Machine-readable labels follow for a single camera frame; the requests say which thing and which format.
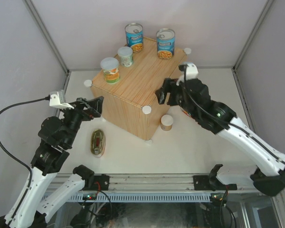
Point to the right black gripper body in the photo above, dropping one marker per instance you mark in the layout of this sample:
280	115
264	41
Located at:
175	98

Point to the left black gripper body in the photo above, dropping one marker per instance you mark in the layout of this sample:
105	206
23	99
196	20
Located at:
73	118

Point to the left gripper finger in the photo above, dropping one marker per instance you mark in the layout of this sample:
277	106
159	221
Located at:
81	102
95	106

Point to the oval red sardine tin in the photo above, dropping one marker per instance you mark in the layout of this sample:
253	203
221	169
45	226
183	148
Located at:
189	114

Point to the tan can white lid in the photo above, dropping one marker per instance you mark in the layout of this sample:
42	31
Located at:
166	122

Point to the yellow can white lid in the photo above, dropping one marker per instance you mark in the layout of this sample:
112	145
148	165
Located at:
110	67

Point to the green can white lid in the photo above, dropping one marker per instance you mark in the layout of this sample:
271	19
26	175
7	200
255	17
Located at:
126	56

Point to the blue soup can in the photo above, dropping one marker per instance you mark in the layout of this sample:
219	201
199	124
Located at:
134	36
165	39

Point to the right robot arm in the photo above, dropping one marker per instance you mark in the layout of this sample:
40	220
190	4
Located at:
221	120

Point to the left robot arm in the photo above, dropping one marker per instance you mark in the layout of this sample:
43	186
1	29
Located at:
29	210

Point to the wooden cube counter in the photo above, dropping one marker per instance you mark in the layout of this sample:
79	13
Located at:
131	103

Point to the oval sardine tin left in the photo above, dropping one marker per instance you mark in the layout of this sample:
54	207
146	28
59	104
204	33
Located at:
97	143

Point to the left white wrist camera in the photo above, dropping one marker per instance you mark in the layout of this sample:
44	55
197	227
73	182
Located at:
57	100

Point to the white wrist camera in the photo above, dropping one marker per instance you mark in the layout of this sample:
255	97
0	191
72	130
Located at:
189	71
57	100

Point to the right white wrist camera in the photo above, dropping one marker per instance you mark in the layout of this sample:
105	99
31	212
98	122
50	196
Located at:
189	71

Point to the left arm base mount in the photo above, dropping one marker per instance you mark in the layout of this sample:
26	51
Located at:
95	180

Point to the grey slotted cable duct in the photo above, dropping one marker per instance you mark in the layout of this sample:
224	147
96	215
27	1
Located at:
141	197

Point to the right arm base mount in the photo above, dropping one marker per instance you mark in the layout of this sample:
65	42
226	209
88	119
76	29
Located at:
211	182

